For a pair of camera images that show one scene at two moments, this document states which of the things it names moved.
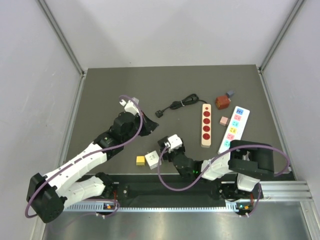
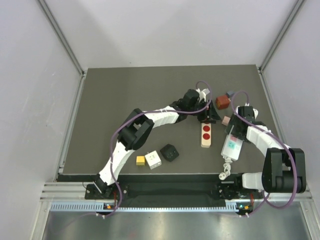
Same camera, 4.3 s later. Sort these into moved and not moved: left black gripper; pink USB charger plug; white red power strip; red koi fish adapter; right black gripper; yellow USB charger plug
Moved: left black gripper; right black gripper
Not moved: pink USB charger plug; white red power strip; red koi fish adapter; yellow USB charger plug
